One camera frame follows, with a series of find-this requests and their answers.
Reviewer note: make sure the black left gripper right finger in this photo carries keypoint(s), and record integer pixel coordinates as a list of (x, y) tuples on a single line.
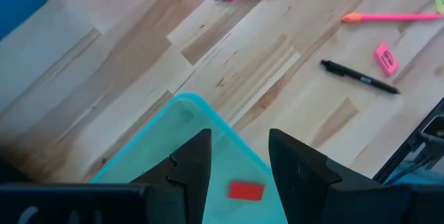
[(298, 182)]

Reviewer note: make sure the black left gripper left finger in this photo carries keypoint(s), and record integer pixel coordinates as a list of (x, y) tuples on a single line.
[(190, 182)]

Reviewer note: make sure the red eraser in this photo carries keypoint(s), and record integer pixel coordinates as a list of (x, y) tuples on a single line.
[(246, 191)]

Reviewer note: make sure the black pen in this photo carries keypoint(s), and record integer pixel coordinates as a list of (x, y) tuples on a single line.
[(360, 77)]

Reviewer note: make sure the pink eraser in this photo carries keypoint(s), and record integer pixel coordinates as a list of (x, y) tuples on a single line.
[(386, 59)]

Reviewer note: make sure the pink pencil with orange eraser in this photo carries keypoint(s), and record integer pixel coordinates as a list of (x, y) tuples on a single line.
[(399, 17)]

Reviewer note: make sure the teal green plastic bin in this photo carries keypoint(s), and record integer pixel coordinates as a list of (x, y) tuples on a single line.
[(236, 161)]

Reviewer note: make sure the black aluminium table frame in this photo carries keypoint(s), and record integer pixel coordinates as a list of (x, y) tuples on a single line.
[(412, 137)]

